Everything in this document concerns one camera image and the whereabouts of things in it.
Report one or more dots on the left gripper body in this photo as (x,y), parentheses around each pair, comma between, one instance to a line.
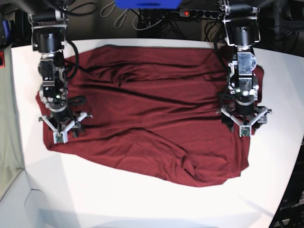
(259,111)

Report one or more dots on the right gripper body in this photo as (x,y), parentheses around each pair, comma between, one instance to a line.
(66,126)

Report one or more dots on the dark red t-shirt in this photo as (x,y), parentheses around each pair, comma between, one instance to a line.
(154,111)

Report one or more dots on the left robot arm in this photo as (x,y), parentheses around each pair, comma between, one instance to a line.
(239,99)

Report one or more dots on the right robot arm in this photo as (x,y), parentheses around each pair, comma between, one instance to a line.
(59,63)

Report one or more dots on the red box at left edge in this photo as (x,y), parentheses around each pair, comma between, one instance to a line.
(2,59)

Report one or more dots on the black power strip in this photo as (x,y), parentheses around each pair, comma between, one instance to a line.
(197,14)

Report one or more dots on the blue box at top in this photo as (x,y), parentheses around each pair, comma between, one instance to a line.
(148,4)

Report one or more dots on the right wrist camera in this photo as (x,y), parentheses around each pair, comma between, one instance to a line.
(60,137)

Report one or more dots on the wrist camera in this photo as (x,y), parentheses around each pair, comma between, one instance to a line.
(245,131)
(60,137)

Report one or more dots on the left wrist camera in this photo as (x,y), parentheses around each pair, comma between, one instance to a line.
(245,131)

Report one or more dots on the blue handled tool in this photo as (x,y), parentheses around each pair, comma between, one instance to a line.
(6,27)

